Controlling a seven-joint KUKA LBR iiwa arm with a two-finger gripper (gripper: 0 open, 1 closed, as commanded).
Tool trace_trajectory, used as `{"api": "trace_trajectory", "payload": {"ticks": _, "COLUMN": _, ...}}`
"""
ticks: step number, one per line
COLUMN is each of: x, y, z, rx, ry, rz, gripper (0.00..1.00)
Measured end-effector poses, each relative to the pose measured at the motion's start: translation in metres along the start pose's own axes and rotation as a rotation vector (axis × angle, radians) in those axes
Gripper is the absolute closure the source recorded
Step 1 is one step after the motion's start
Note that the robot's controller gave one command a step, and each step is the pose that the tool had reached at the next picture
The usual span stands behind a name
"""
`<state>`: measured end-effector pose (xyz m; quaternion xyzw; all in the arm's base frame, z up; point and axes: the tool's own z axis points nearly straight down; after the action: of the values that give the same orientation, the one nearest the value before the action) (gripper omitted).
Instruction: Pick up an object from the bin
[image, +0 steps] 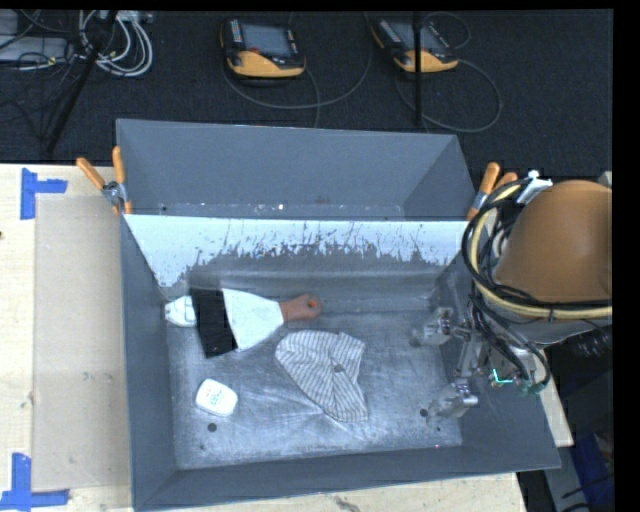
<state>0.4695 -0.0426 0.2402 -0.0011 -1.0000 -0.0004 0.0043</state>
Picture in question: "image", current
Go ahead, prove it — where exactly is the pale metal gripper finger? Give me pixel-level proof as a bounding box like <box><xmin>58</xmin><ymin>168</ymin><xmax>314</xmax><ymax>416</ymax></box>
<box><xmin>409</xmin><ymin>306</ymin><xmax>459</xmax><ymax>349</ymax></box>
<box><xmin>426</xmin><ymin>378</ymin><xmax>480</xmax><ymax>420</ymax></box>

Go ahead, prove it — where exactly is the white striped cloth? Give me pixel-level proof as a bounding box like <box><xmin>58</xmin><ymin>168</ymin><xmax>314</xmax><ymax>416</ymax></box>
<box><xmin>273</xmin><ymin>329</ymin><xmax>370</xmax><ymax>424</ymax></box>

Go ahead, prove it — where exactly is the grey metal bin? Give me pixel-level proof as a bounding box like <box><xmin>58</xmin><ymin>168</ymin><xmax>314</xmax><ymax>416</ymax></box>
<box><xmin>115</xmin><ymin>118</ymin><xmax>563</xmax><ymax>512</ymax></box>

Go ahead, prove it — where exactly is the white flat rounded pad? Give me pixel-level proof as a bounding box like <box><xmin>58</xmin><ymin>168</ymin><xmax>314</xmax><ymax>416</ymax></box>
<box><xmin>194</xmin><ymin>377</ymin><xmax>239</xmax><ymax>418</ymax></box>

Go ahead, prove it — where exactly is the small white rounded object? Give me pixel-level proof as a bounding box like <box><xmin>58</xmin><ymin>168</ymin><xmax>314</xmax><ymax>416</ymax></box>
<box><xmin>164</xmin><ymin>295</ymin><xmax>199</xmax><ymax>329</ymax></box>

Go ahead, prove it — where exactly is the pale wood flat board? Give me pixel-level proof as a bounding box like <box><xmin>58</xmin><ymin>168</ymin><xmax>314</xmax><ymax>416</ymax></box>
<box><xmin>30</xmin><ymin>193</ymin><xmax>132</xmax><ymax>494</ymax></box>

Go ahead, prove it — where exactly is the black bristle brush wooden handle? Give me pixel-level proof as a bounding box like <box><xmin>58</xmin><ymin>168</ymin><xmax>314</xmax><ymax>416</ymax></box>
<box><xmin>189</xmin><ymin>286</ymin><xmax>324</xmax><ymax>359</ymax></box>

